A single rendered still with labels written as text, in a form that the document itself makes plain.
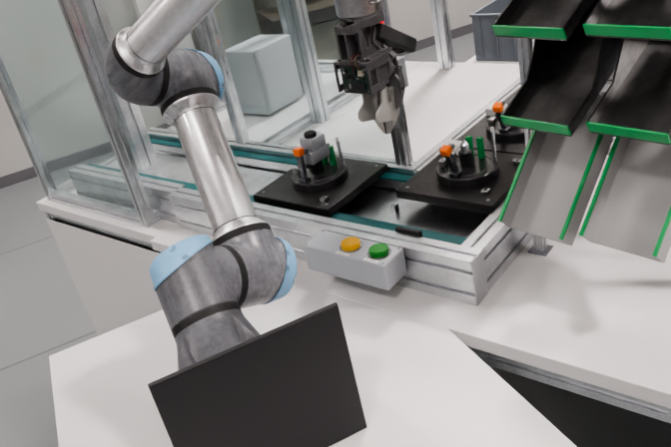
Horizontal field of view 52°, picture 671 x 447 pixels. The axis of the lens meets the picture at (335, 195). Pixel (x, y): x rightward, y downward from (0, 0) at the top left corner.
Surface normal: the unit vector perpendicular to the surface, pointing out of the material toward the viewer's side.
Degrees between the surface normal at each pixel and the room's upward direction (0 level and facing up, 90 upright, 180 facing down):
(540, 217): 45
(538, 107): 25
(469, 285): 90
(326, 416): 90
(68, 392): 0
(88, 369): 0
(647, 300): 0
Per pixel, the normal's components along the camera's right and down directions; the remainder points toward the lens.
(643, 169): -0.65, -0.32
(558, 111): -0.48, -0.62
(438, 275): -0.60, 0.46
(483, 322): -0.19, -0.88
